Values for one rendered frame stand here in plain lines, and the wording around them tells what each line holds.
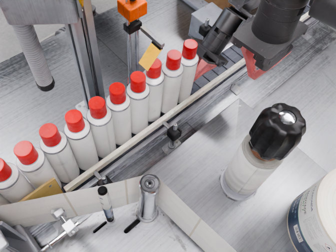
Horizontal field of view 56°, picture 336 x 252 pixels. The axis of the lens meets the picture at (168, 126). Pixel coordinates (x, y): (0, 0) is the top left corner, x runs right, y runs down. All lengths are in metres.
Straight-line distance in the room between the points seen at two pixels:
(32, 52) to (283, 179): 0.63
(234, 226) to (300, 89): 0.53
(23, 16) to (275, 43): 0.34
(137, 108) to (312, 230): 0.44
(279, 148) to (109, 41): 0.72
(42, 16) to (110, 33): 0.67
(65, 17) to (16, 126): 0.53
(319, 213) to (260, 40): 0.36
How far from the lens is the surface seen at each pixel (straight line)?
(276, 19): 0.45
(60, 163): 0.68
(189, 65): 0.76
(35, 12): 0.47
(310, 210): 0.71
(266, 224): 0.79
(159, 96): 0.76
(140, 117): 0.75
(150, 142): 0.82
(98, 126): 0.66
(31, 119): 0.95
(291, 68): 1.14
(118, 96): 0.64
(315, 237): 0.72
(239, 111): 0.91
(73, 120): 0.62
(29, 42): 0.58
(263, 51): 0.46
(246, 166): 0.64
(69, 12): 0.46
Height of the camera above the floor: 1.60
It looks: 59 degrees down
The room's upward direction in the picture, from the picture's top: 9 degrees clockwise
